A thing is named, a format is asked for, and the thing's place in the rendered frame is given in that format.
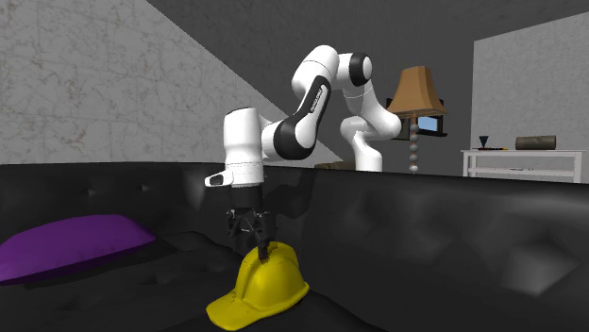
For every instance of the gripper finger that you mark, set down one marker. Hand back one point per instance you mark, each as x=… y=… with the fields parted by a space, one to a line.
x=262 y=246
x=233 y=225

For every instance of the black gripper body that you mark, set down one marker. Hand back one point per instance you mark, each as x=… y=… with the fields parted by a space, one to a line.
x=246 y=198

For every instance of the yellow hard hat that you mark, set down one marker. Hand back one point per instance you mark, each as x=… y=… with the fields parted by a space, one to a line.
x=264 y=287

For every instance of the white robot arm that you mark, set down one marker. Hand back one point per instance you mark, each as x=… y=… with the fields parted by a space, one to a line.
x=243 y=142

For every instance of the black leather sofa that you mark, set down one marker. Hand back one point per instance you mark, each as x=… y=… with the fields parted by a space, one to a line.
x=414 y=257

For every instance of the purple pillow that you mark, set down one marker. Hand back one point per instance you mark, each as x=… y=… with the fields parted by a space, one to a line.
x=69 y=243

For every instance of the black framed window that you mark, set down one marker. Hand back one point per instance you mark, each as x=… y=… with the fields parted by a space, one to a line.
x=430 y=124

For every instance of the floor lamp with tan shade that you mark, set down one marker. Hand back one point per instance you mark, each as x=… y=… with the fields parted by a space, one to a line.
x=416 y=92

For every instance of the white side table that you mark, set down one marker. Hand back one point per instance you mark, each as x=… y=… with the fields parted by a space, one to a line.
x=520 y=154

